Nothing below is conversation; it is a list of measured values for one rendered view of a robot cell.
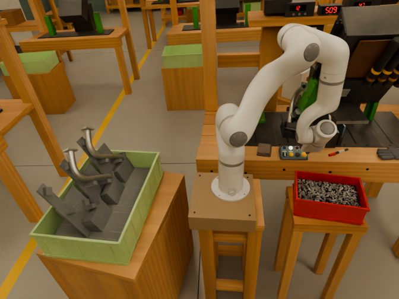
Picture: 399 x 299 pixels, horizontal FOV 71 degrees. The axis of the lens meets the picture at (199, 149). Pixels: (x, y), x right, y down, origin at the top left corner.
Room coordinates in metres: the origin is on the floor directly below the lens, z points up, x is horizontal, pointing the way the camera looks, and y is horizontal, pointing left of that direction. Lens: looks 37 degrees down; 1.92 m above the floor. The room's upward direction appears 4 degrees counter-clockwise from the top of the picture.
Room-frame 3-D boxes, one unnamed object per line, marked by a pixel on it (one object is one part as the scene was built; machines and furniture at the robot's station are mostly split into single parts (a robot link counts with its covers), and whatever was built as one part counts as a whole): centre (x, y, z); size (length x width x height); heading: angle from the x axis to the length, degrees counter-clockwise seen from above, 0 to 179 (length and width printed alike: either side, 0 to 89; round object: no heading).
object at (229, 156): (1.01, -0.14, 1.24); 0.19 x 0.12 x 0.24; 4
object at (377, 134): (1.50, -0.77, 0.89); 1.10 x 0.42 x 0.02; 81
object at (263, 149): (1.29, -0.38, 0.91); 0.10 x 0.08 x 0.03; 161
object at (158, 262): (1.03, 0.46, 0.39); 0.68 x 0.52 x 0.79; 161
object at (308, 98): (1.45, -0.68, 1.17); 0.13 x 0.12 x 0.20; 81
